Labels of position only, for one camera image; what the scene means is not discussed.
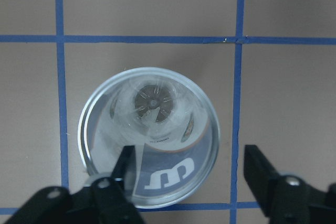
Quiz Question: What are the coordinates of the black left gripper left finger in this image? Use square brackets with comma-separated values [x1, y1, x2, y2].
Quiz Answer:
[6, 145, 144, 223]

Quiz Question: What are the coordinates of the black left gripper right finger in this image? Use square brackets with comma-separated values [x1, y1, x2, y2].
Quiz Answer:
[244, 145, 335, 223]

